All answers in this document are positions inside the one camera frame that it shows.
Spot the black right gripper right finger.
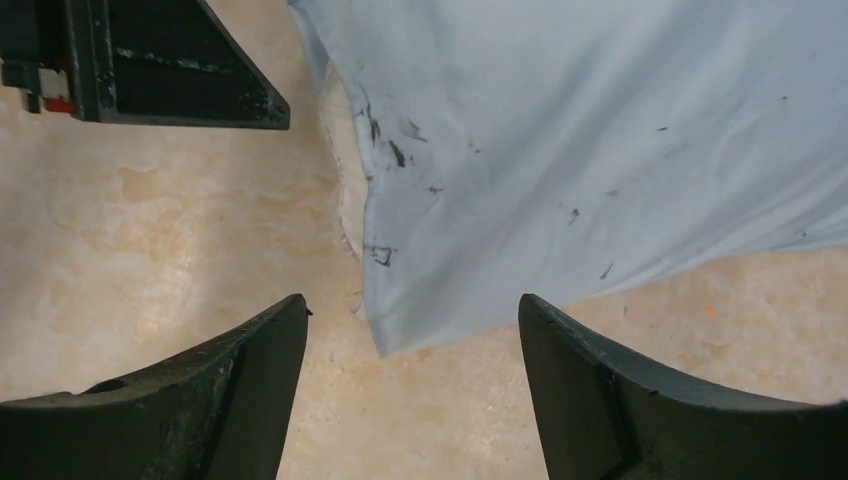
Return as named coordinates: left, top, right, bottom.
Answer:
left=518, top=294, right=847, bottom=479

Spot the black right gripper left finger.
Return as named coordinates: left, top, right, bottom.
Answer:
left=1, top=294, right=309, bottom=479

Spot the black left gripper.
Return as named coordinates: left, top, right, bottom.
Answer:
left=1, top=0, right=290, bottom=130

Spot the white pillow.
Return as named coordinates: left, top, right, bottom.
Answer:
left=318, top=65, right=368, bottom=262

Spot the light blue pillowcase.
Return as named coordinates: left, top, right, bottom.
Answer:
left=290, top=1, right=847, bottom=356

